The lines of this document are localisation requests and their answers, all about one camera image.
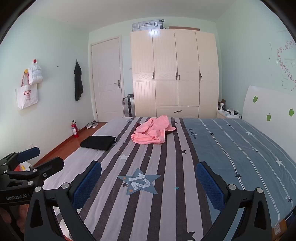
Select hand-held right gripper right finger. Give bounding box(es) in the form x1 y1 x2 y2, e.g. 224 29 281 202
196 161 273 241

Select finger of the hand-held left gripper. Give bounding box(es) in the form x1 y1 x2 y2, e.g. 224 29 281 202
0 146 40 173
3 157 65 186

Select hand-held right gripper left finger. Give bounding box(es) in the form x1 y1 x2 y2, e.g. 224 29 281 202
24 160 102 241

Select pink printed t-shirt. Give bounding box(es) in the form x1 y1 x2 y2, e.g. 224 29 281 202
131 115 177 144

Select person's left hand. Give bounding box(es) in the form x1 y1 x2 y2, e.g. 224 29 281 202
0 206 28 234

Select red fire extinguisher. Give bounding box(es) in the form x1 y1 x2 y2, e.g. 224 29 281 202
71 120 79 139

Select black folded garment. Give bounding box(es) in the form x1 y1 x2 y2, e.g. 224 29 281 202
80 136 117 151

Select bed with striped star sheet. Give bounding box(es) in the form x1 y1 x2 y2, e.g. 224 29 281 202
43 116 296 241

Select white tote bag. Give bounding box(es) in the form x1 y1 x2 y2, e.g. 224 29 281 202
15 71 38 110

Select maroon garment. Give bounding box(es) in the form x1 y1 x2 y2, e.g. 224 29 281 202
136 123 178 135

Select white nightstand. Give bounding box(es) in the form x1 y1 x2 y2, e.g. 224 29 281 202
216 110 242 120

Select white plastic bag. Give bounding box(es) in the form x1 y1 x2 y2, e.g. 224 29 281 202
28 62 43 85

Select silver ribbed suitcase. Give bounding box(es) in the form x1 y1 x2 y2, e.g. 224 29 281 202
123 96 130 117

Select black hanging garment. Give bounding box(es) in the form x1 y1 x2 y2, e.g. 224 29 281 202
74 60 84 102

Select dark ribbed suitcase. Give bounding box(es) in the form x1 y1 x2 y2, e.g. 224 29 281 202
127 94 136 117

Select white headboard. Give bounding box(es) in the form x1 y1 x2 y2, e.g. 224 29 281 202
240 85 296 139

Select white room door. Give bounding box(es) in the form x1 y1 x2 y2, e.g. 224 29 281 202
91 37 123 122

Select cream wardrobe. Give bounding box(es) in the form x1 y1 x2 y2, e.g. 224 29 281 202
130 29 220 119

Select flat brown cardboard box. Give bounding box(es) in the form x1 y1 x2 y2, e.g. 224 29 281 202
168 26 200 31

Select silver hard-shell suitcase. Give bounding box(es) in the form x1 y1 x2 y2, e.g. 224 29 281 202
132 19 166 32

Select pink flower wall decal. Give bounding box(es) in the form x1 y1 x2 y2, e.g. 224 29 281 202
269 38 296 91

